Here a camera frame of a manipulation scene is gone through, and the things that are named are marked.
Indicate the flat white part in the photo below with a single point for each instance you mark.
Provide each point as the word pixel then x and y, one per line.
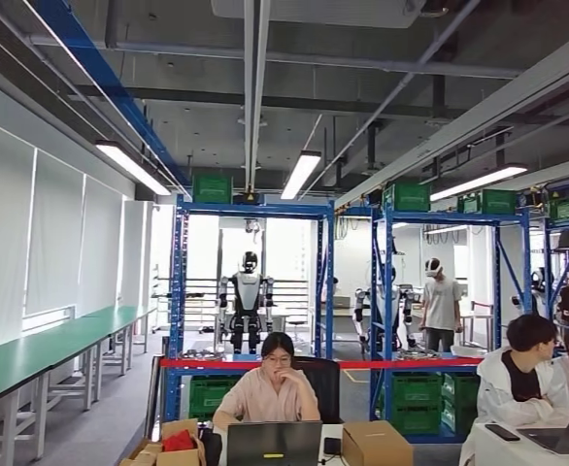
pixel 469 351

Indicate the long green top workbench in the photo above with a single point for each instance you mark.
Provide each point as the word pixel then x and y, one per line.
pixel 32 357

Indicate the black hoist trolley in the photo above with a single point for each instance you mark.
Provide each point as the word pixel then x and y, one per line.
pixel 249 198

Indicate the ceiling light bar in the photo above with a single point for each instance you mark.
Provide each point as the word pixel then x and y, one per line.
pixel 131 167
pixel 478 182
pixel 301 175

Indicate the white black humanoid robot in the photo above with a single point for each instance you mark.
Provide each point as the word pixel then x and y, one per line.
pixel 532 289
pixel 246 296
pixel 381 309

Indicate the small silver laptop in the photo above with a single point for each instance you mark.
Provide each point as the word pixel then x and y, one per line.
pixel 341 302

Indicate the green plastic crate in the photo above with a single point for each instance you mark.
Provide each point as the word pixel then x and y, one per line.
pixel 457 418
pixel 415 390
pixel 498 202
pixel 212 189
pixel 461 389
pixel 406 197
pixel 206 395
pixel 415 420
pixel 563 209
pixel 469 204

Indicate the black office chair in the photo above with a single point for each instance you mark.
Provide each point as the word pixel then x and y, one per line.
pixel 323 389

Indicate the red barrier belt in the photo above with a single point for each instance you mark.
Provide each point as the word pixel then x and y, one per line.
pixel 362 364

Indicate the white roller blind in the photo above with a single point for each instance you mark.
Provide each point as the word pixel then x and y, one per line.
pixel 54 238
pixel 100 247
pixel 136 254
pixel 2 238

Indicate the grey laptop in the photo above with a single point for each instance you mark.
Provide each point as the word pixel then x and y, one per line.
pixel 274 444

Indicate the black phone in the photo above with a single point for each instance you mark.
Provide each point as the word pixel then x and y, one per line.
pixel 332 446
pixel 501 433

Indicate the white ceiling air conditioner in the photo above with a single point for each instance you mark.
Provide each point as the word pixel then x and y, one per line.
pixel 313 13

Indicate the closed cardboard box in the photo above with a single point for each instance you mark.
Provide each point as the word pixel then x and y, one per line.
pixel 376 445

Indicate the red cloth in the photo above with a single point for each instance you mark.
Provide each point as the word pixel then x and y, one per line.
pixel 178 442

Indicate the open cardboard box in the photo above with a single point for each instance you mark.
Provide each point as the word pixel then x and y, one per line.
pixel 178 453

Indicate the black laptop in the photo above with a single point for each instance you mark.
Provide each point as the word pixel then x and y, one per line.
pixel 561 437

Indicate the black belt stanchion post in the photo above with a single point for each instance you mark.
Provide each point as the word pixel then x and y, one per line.
pixel 152 399

